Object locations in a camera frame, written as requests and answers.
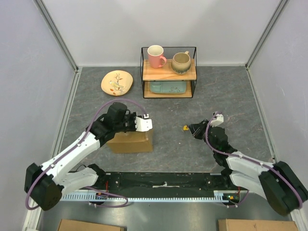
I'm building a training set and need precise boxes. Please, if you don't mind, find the brown cardboard express box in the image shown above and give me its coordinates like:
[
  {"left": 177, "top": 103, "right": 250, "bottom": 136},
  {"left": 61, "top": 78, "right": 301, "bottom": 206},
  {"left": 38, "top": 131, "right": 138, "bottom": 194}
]
[{"left": 107, "top": 129, "right": 153, "bottom": 154}]

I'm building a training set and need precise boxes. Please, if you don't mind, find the cardboard box bottom right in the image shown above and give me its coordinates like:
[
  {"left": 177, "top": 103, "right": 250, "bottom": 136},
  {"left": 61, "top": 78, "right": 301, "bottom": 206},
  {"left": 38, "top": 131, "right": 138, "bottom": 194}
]
[{"left": 218, "top": 219, "right": 298, "bottom": 231}]

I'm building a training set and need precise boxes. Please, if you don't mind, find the cardboard box bottom left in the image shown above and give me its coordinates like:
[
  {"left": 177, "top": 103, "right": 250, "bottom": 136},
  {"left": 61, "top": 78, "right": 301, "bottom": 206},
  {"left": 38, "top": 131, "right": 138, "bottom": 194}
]
[{"left": 58, "top": 219, "right": 127, "bottom": 231}]

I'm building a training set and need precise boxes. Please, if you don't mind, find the grey slotted cable duct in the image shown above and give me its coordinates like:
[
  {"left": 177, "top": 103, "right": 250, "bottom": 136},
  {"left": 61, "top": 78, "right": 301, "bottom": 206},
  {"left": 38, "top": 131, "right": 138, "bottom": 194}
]
[{"left": 61, "top": 190, "right": 231, "bottom": 203}]

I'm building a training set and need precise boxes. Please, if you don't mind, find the yellow utility knife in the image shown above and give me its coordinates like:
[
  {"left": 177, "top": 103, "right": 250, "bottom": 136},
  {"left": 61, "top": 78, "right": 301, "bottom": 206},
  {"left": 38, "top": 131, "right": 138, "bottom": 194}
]
[{"left": 182, "top": 125, "right": 190, "bottom": 131}]

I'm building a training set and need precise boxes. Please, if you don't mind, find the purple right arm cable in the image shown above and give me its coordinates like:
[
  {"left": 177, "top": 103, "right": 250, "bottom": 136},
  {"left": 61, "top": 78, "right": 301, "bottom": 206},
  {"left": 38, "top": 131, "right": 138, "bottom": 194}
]
[{"left": 205, "top": 111, "right": 304, "bottom": 210}]

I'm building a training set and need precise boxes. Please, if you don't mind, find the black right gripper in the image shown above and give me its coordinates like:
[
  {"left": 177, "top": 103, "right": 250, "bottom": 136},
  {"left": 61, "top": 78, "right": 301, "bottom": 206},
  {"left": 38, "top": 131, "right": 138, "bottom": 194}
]
[{"left": 187, "top": 119, "right": 217, "bottom": 153}]

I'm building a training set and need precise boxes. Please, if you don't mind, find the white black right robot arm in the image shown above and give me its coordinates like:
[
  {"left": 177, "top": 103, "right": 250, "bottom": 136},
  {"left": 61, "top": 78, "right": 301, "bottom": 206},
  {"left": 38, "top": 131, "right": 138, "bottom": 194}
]
[{"left": 183, "top": 118, "right": 308, "bottom": 216}]

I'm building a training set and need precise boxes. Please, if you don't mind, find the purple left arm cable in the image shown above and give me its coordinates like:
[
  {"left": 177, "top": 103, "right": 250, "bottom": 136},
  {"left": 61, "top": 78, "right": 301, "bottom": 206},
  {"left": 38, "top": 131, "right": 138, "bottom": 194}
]
[{"left": 26, "top": 99, "right": 149, "bottom": 210}]

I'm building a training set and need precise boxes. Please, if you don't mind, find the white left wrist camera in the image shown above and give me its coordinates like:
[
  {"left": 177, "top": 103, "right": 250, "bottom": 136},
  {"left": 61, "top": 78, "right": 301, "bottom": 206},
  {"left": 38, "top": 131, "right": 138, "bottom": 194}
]
[{"left": 135, "top": 114, "right": 153, "bottom": 132}]

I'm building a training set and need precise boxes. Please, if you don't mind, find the beige stoneware mug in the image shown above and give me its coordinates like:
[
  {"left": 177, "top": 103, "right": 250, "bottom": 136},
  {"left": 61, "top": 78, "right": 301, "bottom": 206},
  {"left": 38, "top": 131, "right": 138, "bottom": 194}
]
[{"left": 171, "top": 51, "right": 192, "bottom": 75}]

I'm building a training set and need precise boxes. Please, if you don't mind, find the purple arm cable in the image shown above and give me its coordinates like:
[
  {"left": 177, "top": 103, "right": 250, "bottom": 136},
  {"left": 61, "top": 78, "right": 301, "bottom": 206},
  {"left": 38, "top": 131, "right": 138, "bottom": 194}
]
[
  {"left": 26, "top": 99, "right": 149, "bottom": 210},
  {"left": 205, "top": 111, "right": 304, "bottom": 210}
]

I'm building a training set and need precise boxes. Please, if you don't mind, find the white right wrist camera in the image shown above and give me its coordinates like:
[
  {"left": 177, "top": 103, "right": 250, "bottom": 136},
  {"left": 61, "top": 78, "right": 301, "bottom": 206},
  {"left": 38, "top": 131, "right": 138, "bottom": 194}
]
[{"left": 210, "top": 114, "right": 224, "bottom": 127}]

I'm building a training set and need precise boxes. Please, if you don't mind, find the pink ceramic mug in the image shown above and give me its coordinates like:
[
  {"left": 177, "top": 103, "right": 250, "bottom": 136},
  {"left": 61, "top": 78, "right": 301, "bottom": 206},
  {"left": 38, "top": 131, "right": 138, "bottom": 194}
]
[{"left": 147, "top": 45, "right": 167, "bottom": 69}]

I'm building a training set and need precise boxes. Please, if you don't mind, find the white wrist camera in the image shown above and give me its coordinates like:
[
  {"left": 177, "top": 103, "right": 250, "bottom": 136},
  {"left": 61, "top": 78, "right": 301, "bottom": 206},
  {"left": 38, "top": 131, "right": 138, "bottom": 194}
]
[
  {"left": 210, "top": 114, "right": 224, "bottom": 127},
  {"left": 135, "top": 114, "right": 153, "bottom": 132}
]

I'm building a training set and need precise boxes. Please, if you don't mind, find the black wire wooden shelf rack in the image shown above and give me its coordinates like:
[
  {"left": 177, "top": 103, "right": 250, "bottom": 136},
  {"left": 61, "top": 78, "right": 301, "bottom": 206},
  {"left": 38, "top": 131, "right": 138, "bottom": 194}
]
[{"left": 140, "top": 46, "right": 197, "bottom": 99}]

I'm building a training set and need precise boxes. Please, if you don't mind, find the beige plate with bird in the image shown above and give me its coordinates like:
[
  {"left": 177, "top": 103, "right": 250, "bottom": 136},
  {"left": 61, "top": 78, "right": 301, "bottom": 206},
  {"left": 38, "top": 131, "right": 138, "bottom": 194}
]
[{"left": 101, "top": 70, "right": 133, "bottom": 96}]

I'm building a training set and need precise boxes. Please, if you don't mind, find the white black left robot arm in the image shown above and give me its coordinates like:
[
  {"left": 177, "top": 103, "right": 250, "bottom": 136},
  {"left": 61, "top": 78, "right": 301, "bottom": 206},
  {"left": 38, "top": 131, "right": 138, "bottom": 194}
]
[{"left": 24, "top": 101, "right": 153, "bottom": 211}]

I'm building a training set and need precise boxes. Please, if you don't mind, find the teal rectangular ceramic tray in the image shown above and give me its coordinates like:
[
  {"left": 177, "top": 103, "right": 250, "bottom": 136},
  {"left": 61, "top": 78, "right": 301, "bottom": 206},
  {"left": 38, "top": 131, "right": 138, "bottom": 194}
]
[{"left": 149, "top": 81, "right": 187, "bottom": 94}]

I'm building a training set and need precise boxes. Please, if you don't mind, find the aluminium frame rail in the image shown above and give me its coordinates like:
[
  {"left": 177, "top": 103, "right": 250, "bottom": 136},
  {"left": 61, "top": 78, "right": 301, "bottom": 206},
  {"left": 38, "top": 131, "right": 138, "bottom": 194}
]
[{"left": 33, "top": 0, "right": 79, "bottom": 73}]

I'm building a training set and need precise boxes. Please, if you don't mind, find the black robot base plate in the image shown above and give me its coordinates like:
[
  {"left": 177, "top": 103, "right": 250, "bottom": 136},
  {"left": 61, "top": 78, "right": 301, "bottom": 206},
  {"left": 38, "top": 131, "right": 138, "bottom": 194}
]
[{"left": 93, "top": 172, "right": 238, "bottom": 197}]

